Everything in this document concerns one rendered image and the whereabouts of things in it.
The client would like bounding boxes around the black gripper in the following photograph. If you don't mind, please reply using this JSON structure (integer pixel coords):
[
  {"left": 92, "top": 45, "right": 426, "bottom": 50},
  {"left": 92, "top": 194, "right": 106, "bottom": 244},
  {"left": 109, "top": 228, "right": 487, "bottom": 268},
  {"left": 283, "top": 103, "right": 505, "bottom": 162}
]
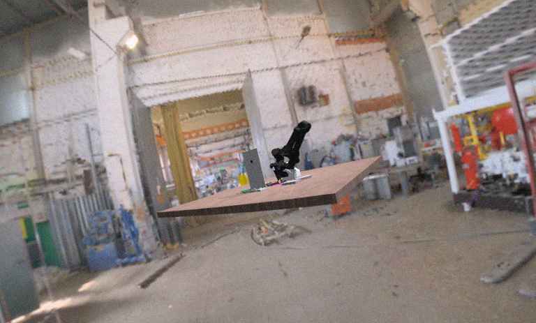
[{"left": 270, "top": 160, "right": 288, "bottom": 181}]

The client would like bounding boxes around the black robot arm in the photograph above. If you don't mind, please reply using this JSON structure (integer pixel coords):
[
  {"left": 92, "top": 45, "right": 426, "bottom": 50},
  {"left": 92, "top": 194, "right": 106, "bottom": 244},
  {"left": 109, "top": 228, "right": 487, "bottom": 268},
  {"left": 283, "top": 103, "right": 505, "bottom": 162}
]
[{"left": 271, "top": 120, "right": 311, "bottom": 170}]

